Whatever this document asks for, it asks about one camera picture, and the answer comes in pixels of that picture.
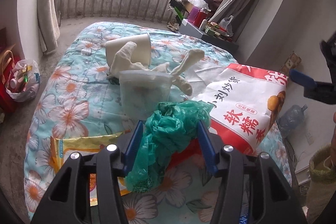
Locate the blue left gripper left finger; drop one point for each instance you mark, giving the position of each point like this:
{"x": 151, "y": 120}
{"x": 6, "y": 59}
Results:
{"x": 131, "y": 148}

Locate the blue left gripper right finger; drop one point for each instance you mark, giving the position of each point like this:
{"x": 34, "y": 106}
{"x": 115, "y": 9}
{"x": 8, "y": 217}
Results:
{"x": 209, "y": 152}

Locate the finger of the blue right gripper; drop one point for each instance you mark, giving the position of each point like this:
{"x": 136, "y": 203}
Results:
{"x": 302, "y": 79}

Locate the green plastic bag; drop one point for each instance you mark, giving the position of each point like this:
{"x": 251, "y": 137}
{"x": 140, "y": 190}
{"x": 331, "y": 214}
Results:
{"x": 169, "y": 130}

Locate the white sock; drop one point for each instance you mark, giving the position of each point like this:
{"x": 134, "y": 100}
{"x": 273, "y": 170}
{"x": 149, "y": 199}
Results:
{"x": 122, "y": 62}

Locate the white trash bag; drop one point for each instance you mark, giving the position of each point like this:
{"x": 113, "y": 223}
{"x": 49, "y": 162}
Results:
{"x": 24, "y": 81}

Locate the person's right hand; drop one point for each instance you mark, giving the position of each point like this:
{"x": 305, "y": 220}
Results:
{"x": 333, "y": 149}

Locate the patterned cardboard box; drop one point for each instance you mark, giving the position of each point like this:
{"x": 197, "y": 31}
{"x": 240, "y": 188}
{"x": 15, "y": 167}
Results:
{"x": 291, "y": 63}

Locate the large water jug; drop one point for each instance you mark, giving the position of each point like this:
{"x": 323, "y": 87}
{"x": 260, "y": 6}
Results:
{"x": 291, "y": 119}

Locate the red white snack bag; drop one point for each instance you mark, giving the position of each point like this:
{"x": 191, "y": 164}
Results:
{"x": 246, "y": 102}

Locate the clear plastic container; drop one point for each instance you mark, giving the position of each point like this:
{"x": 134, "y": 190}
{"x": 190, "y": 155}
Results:
{"x": 142, "y": 91}

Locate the yellow snack wrapper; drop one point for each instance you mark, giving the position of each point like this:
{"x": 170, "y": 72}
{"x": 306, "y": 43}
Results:
{"x": 61, "y": 149}

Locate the floral blue bed quilt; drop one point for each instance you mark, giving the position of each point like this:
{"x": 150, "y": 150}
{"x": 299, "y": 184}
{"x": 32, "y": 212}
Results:
{"x": 81, "y": 101}

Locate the green white fuzzy sleeve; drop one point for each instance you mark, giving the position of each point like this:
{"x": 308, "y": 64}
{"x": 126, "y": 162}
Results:
{"x": 322, "y": 182}

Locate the grey cluttered side cabinet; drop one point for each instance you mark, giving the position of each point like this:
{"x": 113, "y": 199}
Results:
{"x": 188, "y": 29}

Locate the beige left curtain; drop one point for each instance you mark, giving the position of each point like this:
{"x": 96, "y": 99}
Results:
{"x": 47, "y": 25}

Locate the red gift bag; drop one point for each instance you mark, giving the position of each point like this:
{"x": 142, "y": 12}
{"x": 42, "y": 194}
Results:
{"x": 8, "y": 61}

